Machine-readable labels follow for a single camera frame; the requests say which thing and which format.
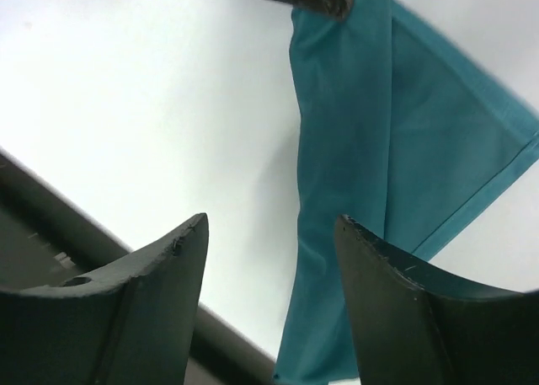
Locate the teal cloth napkin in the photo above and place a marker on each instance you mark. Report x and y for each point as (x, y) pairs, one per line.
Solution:
(403, 133)

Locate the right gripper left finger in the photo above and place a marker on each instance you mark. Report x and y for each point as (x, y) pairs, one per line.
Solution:
(128, 322)

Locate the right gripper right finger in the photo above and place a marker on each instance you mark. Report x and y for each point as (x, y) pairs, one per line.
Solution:
(413, 323)

